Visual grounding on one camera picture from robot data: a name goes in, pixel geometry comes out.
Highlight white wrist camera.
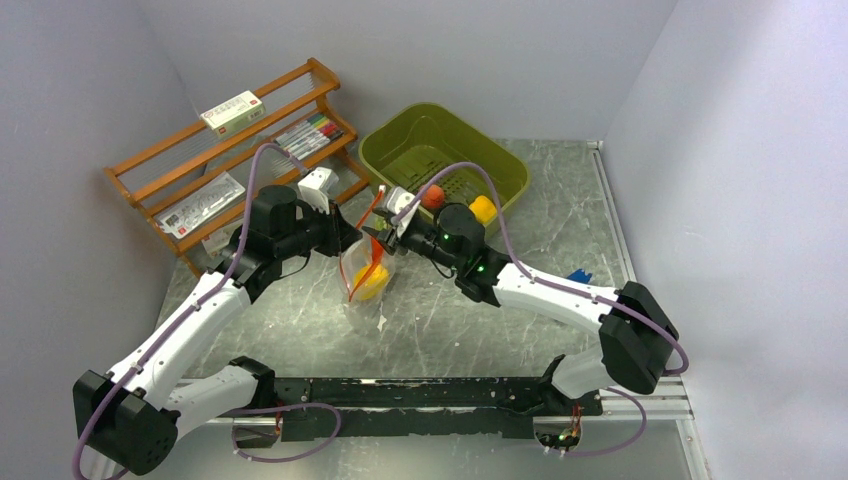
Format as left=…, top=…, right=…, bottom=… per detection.
left=384, top=186, right=420, bottom=232
left=297, top=167, right=339, bottom=214

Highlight yellow toy bell pepper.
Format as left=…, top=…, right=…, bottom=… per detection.
left=468, top=195, right=498, bottom=226

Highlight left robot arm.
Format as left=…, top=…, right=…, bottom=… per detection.
left=72, top=186, right=362, bottom=479

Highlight pack of coloured markers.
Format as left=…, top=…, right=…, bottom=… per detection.
left=274, top=113, right=344, bottom=160

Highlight clear zip top bag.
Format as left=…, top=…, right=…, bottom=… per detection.
left=337, top=185, right=395, bottom=336

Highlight yellow toy mango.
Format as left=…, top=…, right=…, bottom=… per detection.
left=350, top=264, right=391, bottom=302

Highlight wooden shelf rack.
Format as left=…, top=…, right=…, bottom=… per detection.
left=104, top=58, right=370, bottom=276

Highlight orange toy peach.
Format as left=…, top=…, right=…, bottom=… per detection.
left=421, top=184, right=446, bottom=212

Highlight small box under shelf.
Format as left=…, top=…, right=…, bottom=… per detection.
left=201, top=222, right=241, bottom=257

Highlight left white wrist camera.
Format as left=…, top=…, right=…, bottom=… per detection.
left=297, top=167, right=339, bottom=214

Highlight olive green plastic basin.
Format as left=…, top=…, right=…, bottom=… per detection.
left=358, top=103, right=531, bottom=215

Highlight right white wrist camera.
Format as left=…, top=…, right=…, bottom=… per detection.
left=384, top=186, right=420, bottom=232

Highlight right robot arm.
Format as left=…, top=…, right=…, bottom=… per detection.
left=367, top=204, right=679, bottom=414

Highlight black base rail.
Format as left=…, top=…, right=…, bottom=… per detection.
left=235, top=358, right=602, bottom=442

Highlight blue stapler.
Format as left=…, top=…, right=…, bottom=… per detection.
left=566, top=269, right=593, bottom=284

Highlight white green box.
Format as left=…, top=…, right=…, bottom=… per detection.
left=199, top=90, right=266, bottom=140

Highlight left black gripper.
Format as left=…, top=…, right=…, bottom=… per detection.
left=276, top=195, right=362, bottom=259

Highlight clear flat plastic package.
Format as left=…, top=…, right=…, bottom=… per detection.
left=155, top=172, right=246, bottom=239

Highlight orange toy carrot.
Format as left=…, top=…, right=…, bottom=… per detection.
left=370, top=237, right=384, bottom=264

